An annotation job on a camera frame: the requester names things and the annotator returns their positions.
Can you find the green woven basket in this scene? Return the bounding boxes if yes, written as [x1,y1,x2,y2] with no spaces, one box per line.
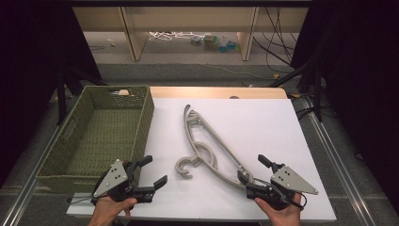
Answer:
[36,85,155,194]

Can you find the white cord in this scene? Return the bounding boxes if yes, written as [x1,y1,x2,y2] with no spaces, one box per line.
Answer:
[148,31,196,41]

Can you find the person's left hand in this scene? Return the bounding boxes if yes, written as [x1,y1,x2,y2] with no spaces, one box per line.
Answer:
[88,195,138,226]

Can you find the white board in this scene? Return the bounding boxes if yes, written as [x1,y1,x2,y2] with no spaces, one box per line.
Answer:
[66,97,337,222]

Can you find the person's right hand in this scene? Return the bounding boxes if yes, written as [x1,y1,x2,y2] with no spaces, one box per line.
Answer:
[254,193,304,226]

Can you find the hand-held gripper cable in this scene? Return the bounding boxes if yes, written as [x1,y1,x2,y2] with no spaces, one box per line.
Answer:
[290,191,309,211]
[66,193,106,205]

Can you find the wooden table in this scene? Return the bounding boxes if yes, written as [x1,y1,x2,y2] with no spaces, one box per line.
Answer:
[150,87,289,100]

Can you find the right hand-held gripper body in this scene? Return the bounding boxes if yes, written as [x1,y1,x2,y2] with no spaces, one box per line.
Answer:
[246,162,320,212]

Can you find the pile of colourful toys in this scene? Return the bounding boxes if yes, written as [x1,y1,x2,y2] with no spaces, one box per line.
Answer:
[190,33,241,54]

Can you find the right hand-held gripper cable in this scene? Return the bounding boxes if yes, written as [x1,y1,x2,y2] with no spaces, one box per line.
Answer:
[290,191,309,211]

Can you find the bundle of black cables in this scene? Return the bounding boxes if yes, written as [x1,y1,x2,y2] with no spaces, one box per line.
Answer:
[252,7,302,73]

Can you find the dark curtain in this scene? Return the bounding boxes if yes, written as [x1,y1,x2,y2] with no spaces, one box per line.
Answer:
[0,0,103,189]
[291,0,399,218]

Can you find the left hand-held gripper cable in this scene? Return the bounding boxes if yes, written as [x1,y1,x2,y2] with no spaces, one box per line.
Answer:
[66,193,106,205]

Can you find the light wooden shelf unit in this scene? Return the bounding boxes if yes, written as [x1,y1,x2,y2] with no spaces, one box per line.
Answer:
[72,7,310,62]

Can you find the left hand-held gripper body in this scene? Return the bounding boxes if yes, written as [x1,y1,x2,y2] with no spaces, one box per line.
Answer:
[93,158,156,203]

